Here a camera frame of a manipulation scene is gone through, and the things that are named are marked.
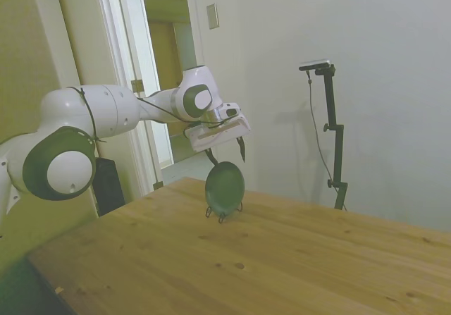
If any black tower box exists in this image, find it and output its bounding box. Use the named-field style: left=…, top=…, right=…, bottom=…
left=85, top=157, right=126, bottom=218

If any grey exterior camera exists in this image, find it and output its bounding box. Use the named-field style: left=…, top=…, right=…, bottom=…
left=298, top=58, right=333, bottom=72

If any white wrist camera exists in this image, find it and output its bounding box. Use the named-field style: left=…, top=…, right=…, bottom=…
left=217, top=102, right=242, bottom=119

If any black wire plate stand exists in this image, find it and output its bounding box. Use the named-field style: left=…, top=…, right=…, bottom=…
left=205, top=202, right=244, bottom=224

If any white open door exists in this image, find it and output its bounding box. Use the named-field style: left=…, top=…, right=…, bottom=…
left=27, top=0, right=123, bottom=219

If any green round plate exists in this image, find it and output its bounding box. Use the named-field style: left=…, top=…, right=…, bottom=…
left=204, top=161, right=246, bottom=216

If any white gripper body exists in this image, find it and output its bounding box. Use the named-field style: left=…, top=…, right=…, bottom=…
left=185, top=114, right=252, bottom=153

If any black camera stand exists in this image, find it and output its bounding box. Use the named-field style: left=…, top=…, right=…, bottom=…
left=313, top=64, right=350, bottom=211

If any white door frame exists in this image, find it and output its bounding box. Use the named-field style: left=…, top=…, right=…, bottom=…
left=94, top=0, right=221, bottom=197

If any beige light switch plate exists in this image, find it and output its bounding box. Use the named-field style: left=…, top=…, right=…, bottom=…
left=206, top=3, right=220, bottom=30

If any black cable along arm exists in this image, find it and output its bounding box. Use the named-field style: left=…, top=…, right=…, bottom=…
left=66, top=86, right=233, bottom=145

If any brown wooden door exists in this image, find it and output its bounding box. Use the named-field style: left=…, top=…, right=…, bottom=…
left=147, top=20, right=183, bottom=135

